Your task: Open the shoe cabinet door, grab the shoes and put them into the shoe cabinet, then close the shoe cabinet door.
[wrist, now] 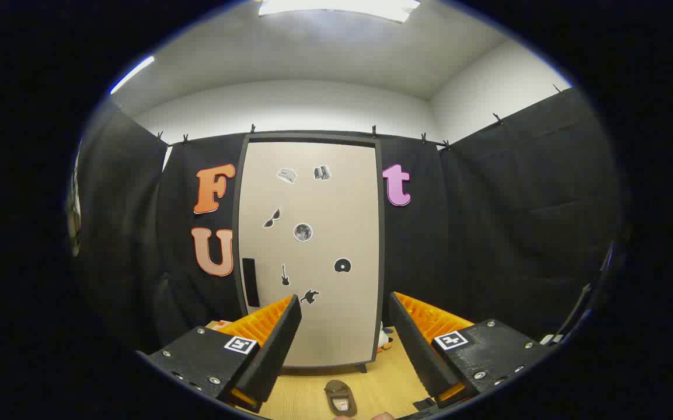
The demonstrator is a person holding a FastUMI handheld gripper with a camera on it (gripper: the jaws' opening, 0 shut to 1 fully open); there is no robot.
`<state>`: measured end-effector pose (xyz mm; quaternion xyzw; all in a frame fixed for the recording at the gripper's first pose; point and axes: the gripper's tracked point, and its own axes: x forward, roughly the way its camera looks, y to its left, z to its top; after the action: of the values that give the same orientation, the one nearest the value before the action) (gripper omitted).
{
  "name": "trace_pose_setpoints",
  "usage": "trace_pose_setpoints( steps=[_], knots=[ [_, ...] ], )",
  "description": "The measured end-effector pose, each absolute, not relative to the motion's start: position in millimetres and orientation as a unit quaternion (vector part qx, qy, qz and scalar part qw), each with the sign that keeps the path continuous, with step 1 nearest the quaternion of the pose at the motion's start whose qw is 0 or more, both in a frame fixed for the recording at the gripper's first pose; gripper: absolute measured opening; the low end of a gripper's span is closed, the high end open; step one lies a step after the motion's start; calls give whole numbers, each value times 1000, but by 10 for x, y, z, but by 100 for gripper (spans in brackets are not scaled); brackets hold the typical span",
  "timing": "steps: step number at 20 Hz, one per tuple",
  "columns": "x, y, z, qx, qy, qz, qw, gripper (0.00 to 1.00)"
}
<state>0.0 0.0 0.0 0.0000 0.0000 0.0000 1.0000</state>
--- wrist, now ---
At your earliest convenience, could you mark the black door handle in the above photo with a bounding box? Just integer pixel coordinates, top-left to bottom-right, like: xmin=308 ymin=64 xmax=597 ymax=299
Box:
xmin=242 ymin=258 xmax=260 ymax=308

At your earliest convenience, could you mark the black backdrop cloth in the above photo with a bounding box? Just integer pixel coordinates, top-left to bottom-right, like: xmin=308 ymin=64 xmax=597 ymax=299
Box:
xmin=71 ymin=87 xmax=623 ymax=351

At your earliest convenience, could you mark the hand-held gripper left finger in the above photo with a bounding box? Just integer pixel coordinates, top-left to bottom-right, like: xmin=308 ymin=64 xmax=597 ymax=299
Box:
xmin=138 ymin=295 xmax=303 ymax=415

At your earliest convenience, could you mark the white ceiling light panel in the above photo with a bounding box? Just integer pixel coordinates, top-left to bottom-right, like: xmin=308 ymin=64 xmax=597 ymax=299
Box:
xmin=257 ymin=0 xmax=421 ymax=24

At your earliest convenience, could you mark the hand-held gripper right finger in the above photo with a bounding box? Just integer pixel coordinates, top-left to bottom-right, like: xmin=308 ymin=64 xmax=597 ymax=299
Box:
xmin=388 ymin=292 xmax=553 ymax=409

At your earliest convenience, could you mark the brown fuzzy shoe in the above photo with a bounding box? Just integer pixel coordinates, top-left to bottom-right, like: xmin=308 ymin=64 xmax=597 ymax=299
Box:
xmin=323 ymin=379 xmax=358 ymax=417

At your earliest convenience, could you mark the ceiling light strip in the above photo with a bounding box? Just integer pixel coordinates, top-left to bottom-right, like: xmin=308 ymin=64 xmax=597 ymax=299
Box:
xmin=109 ymin=55 xmax=156 ymax=95

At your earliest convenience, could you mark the dark grey shoe cabinet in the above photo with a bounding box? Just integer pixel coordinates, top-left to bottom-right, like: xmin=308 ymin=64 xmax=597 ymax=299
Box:
xmin=232 ymin=133 xmax=386 ymax=374

